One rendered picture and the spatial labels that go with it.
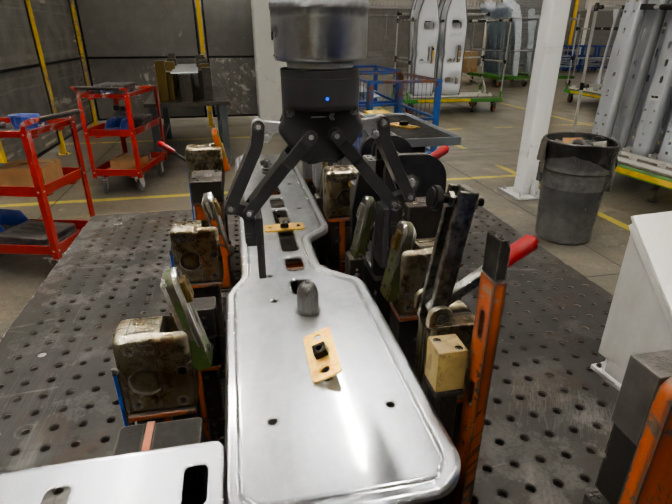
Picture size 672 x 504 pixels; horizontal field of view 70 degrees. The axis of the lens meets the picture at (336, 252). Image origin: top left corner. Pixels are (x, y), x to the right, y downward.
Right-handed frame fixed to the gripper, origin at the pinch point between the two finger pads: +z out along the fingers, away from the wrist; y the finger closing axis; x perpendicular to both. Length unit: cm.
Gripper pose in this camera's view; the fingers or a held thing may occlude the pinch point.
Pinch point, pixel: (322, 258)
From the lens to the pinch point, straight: 54.3
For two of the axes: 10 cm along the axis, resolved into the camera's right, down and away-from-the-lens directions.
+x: 2.0, 4.1, -8.9
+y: -9.8, 0.8, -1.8
